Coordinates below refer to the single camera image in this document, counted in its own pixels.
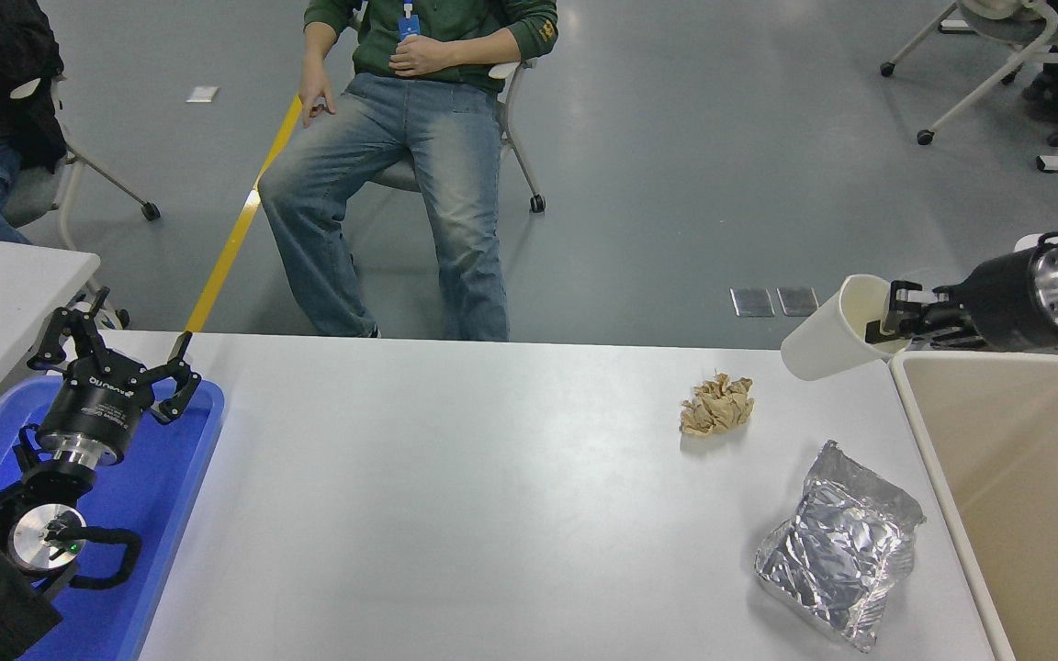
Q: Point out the crumpled tan paper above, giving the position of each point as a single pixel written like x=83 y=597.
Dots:
x=717 y=408

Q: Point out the large pale plastic bin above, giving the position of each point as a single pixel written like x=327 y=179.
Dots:
x=1025 y=477

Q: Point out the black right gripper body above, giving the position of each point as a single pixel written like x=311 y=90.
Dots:
x=997 y=303

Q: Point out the white paper cup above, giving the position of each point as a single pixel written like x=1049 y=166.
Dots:
x=823 y=344

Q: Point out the blue ID badge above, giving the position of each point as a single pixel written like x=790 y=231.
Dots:
x=409 y=26

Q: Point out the white frame office chair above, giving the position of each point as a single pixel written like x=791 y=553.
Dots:
x=506 y=71
x=33 y=193
x=1043 y=35

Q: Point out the silver foil tray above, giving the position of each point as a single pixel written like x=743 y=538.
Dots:
x=837 y=551

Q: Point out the blue plastic tray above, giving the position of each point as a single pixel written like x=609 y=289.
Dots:
x=152 y=514

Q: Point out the metal floor outlet plate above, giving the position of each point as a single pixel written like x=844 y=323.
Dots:
x=753 y=302
x=799 y=301

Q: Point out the person's left hand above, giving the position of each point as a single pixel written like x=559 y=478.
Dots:
x=423 y=55

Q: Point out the person's right hand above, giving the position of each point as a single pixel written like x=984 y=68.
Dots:
x=313 y=87

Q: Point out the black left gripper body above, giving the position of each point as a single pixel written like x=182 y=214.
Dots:
x=97 y=404

